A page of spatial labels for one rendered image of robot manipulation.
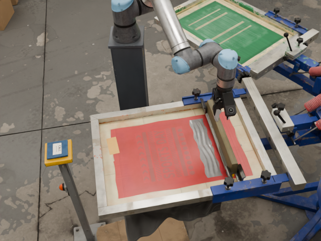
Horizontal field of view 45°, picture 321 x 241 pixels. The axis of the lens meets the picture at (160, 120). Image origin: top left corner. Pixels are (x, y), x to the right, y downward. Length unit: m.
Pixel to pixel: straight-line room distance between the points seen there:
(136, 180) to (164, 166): 0.15
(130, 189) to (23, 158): 1.66
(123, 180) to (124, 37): 0.75
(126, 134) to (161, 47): 2.22
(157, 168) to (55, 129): 1.72
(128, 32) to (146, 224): 0.97
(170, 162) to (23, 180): 1.58
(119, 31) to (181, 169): 0.78
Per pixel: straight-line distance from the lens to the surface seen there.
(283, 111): 1.91
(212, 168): 1.78
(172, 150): 1.85
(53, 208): 2.91
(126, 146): 1.88
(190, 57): 1.55
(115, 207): 1.65
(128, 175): 1.77
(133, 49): 2.08
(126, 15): 2.00
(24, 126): 3.48
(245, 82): 2.08
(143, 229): 2.00
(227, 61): 1.52
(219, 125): 1.82
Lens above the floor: 2.40
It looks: 47 degrees down
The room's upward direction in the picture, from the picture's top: 3 degrees counter-clockwise
